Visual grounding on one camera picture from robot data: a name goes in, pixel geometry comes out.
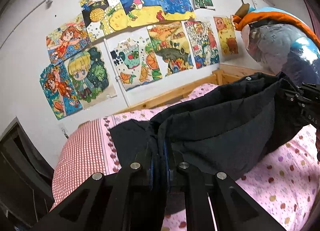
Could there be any person's right hand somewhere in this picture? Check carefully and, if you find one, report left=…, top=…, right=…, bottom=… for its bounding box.
left=316, top=130, right=320, bottom=161

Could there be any city collage drawing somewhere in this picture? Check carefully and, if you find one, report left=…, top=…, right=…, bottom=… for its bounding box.
left=184, top=21, right=220, bottom=69

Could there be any pineapple drawing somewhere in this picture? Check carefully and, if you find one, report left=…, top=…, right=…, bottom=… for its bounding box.
left=80, top=0, right=129, bottom=42

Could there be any red-hair girl drawing upper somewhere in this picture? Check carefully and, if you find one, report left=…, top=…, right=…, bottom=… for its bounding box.
left=46, top=14, right=91, bottom=65

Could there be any orange cloth on pile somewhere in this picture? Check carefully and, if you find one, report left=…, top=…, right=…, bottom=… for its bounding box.
left=232, top=11, right=320, bottom=48

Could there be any pink jellyfish sea drawing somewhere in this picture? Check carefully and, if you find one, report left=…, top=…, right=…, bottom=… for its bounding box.
left=159, top=0, right=195, bottom=21

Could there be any black padded jacket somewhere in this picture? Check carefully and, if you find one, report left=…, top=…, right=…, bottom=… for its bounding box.
left=109, top=71, right=304, bottom=215

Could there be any dark wooden door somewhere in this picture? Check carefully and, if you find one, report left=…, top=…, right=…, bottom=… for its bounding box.
left=1, top=118, right=54, bottom=230

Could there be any swimming girl drawing lower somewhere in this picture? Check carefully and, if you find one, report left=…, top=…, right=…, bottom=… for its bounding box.
left=40, top=63, right=82, bottom=120

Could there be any wooden bed frame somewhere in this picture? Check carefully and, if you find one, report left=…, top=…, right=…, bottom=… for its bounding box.
left=115, top=63, right=274, bottom=122

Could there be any cup and oranges drawing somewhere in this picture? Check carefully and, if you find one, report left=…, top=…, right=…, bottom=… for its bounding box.
left=107, top=27, right=163, bottom=91

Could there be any bagged bedding pile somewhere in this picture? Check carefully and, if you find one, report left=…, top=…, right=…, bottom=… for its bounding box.
left=235, top=3, right=319, bottom=85

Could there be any blue sea fish drawing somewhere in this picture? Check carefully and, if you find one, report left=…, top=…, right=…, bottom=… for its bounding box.
left=120, top=0, right=165, bottom=27

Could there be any blond boy drawing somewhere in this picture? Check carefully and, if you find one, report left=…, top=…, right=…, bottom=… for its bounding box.
left=65, top=46, right=117, bottom=109

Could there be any landscape flowers drawing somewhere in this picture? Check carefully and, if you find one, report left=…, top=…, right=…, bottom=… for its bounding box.
left=147, top=21, right=194, bottom=76

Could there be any pink heart-print duvet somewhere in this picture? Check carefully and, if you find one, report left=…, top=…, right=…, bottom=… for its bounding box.
left=103, top=83, right=319, bottom=230

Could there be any red checked pillow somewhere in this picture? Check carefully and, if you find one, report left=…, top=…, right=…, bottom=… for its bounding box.
left=52, top=118, right=113, bottom=208

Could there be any yellow bear drawing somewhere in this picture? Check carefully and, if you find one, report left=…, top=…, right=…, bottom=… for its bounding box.
left=214, top=17, right=238, bottom=55

